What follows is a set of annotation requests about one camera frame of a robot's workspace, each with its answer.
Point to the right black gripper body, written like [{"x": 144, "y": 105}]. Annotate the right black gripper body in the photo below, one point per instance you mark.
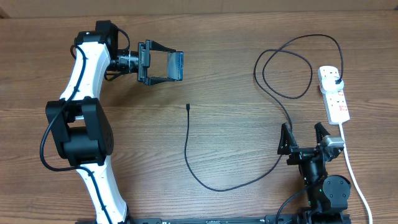
[{"x": 299, "y": 155}]

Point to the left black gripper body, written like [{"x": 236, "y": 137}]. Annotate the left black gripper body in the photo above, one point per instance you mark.
[{"x": 143, "y": 62}]

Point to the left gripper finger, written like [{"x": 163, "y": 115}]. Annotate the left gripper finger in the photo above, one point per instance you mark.
[
  {"x": 157, "y": 80},
  {"x": 152, "y": 45}
]

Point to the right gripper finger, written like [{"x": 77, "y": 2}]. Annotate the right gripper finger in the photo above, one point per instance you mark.
[
  {"x": 320, "y": 132},
  {"x": 287, "y": 143}
]

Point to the blue Samsung Galaxy smartphone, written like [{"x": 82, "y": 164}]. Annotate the blue Samsung Galaxy smartphone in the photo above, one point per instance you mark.
[{"x": 175, "y": 65}]

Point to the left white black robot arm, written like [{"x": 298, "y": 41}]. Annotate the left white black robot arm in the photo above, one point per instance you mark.
[{"x": 81, "y": 131}]

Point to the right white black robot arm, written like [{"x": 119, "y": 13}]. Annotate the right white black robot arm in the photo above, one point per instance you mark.
[{"x": 327, "y": 194}]

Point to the white charger plug adapter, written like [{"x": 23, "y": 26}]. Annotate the white charger plug adapter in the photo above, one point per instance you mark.
[{"x": 330, "y": 85}]

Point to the white power strip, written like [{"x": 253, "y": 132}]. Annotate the white power strip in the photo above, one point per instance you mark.
[{"x": 335, "y": 103}]

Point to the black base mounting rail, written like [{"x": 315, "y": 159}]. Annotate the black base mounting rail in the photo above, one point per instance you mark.
[{"x": 268, "y": 219}]

